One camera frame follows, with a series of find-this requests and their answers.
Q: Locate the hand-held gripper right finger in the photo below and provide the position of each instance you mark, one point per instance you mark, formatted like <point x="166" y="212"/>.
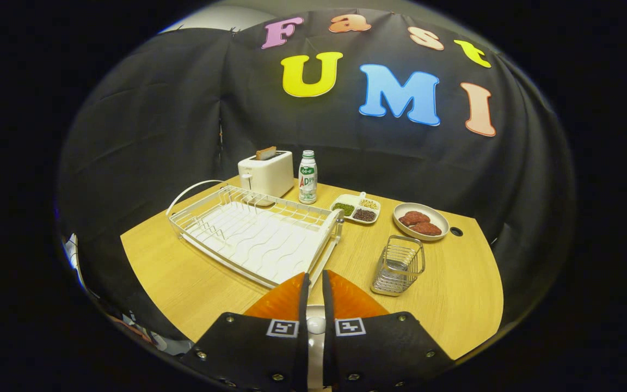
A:
<point x="328" y="354"/>

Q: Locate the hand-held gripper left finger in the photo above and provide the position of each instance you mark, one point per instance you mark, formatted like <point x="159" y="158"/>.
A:
<point x="303" y="354"/>

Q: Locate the round beige plate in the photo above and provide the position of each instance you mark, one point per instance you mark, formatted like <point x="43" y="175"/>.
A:
<point x="315" y="359"/>

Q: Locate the shallow beige dish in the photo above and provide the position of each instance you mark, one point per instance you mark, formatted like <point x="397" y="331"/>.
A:
<point x="433" y="215"/>

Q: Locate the white drip tray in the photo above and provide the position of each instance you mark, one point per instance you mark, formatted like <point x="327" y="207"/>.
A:
<point x="270" y="245"/>

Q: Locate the pile of dark red beans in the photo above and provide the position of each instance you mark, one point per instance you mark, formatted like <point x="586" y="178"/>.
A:
<point x="365" y="215"/>

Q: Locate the pile of green beans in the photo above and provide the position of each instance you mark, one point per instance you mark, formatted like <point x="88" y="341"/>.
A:
<point x="344" y="209"/>

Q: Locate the pile of yellow beans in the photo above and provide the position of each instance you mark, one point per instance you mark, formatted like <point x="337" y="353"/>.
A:
<point x="369" y="204"/>

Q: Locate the white divided tray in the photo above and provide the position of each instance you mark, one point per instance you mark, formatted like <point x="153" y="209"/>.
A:
<point x="349" y="198"/>

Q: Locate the red meat piece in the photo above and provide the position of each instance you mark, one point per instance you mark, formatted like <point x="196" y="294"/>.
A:
<point x="426" y="229"/>
<point x="414" y="218"/>

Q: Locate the white drink bottle green label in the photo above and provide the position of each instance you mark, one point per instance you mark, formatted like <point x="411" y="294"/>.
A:
<point x="307" y="182"/>

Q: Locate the white toaster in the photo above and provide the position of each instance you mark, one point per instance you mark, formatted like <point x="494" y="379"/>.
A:
<point x="270" y="174"/>

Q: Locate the slice of toast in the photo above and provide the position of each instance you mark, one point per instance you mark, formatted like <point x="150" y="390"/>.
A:
<point x="266" y="153"/>

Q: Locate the black backdrop cloth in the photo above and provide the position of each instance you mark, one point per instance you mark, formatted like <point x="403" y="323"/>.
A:
<point x="155" y="136"/>

